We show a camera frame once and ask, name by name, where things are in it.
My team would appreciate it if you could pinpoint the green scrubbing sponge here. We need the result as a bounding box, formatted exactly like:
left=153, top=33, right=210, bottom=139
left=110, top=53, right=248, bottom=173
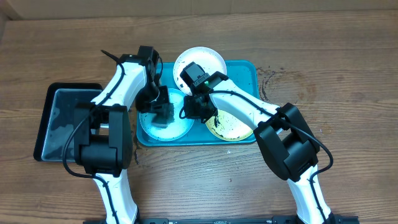
left=151, top=103, right=174, bottom=128

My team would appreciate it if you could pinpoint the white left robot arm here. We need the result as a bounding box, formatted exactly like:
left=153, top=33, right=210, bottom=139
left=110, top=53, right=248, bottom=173
left=64, top=45, right=172, bottom=223

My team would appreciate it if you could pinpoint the blue plastic tray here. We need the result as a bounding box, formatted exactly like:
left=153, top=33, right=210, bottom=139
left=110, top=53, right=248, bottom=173
left=136, top=60, right=259, bottom=147

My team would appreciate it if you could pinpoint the black water basin tray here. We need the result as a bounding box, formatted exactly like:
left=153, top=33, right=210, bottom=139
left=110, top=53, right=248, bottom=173
left=33, top=83, right=103, bottom=162

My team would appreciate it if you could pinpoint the yellow-green dirty plate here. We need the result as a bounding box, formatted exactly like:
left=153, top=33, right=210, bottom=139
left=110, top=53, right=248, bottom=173
left=205, top=110, right=252, bottom=142

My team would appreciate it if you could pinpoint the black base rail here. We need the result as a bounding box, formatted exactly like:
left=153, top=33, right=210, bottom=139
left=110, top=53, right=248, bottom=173
left=83, top=214, right=360, bottom=224

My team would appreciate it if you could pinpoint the light blue plate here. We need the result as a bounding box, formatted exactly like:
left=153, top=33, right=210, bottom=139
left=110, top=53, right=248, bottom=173
left=138, top=88, right=193, bottom=141

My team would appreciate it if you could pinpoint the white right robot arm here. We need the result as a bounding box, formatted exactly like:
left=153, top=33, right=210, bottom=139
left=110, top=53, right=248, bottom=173
left=180, top=62, right=333, bottom=223

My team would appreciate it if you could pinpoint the white plate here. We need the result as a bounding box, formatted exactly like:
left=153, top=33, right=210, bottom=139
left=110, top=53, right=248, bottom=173
left=173, top=47, right=227, bottom=95

